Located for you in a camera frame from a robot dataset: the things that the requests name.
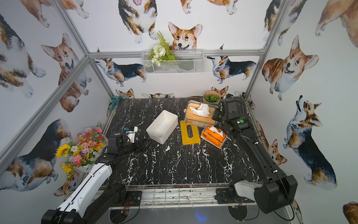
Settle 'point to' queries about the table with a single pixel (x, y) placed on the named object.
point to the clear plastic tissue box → (196, 123)
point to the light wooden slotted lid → (189, 115)
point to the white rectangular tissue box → (161, 127)
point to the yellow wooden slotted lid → (195, 139)
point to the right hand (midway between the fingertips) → (220, 107)
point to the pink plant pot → (211, 97)
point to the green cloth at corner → (115, 100)
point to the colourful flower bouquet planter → (83, 150)
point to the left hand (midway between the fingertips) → (146, 138)
